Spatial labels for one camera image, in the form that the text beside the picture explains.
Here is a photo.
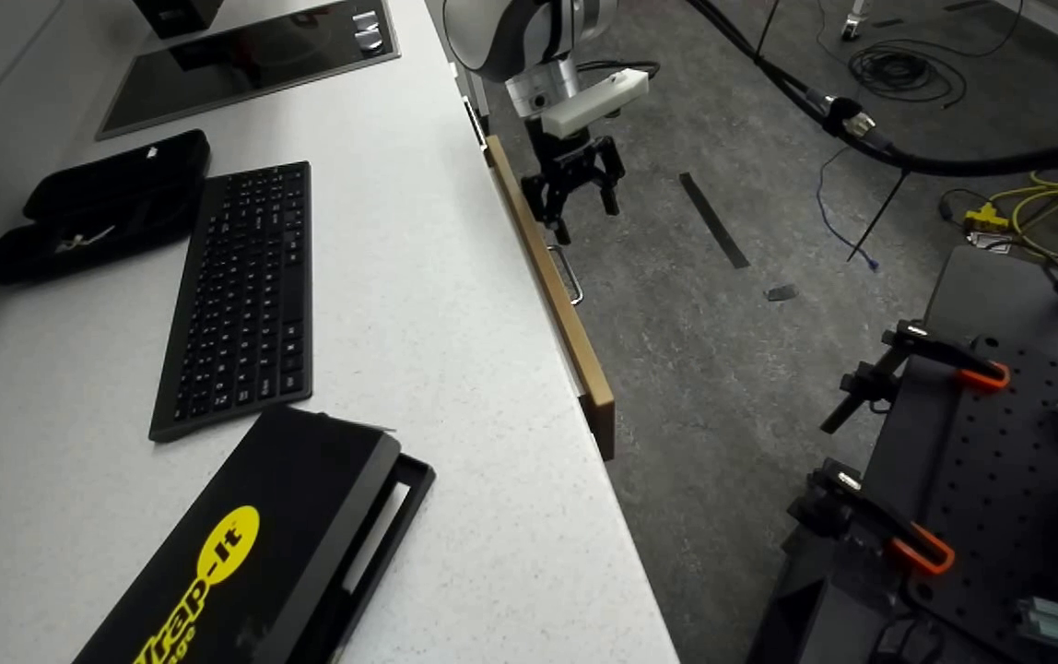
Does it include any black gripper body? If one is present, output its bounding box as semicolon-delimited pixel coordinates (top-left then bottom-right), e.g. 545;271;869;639
526;116;610;197

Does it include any wooden front white drawer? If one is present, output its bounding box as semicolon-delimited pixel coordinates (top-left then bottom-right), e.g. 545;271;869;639
479;132;619;465

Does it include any black keyboard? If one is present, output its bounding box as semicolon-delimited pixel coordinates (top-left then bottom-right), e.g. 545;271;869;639
146;158;318;446

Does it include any black induction cooktop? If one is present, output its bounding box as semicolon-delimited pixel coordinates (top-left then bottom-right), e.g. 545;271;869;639
94;0;403;146

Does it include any black clamp with orange grip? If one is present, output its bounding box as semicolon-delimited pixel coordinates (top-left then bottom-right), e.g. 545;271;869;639
818;318;1018;440
789;459;961;585

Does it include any black appliance on counter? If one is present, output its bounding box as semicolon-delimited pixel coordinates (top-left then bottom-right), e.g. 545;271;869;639
131;0;223;42

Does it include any black box with yellow print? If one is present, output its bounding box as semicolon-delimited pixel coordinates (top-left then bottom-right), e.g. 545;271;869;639
70;406;437;664

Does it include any black perforated table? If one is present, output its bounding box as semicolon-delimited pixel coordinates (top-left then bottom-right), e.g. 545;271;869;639
744;242;1058;664

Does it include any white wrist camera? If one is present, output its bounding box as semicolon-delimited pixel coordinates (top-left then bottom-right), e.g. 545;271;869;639
545;66;656;140

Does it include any thin blue cable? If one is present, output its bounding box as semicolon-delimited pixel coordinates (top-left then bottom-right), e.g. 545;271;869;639
811;146;883;275

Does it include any thick black cable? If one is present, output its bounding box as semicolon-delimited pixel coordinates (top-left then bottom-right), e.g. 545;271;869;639
687;0;1058;179

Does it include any yellow cable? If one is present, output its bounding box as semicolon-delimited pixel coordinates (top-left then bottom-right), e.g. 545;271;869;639
959;163;1058;242

